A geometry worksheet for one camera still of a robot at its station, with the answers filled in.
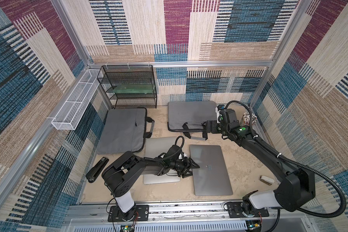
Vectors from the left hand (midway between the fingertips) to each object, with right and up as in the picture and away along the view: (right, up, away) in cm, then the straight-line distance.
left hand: (199, 170), depth 81 cm
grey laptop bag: (-1, +30, +29) cm, 42 cm away
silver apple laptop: (-28, +9, +19) cm, 35 cm away
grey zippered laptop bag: (-50, +20, +25) cm, 59 cm away
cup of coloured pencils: (+30, +29, +8) cm, 42 cm away
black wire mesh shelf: (-58, +59, +21) cm, 85 cm away
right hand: (+10, +25, +3) cm, 27 cm away
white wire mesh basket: (-80, +30, +10) cm, 86 cm away
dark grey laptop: (+8, -6, +4) cm, 11 cm away
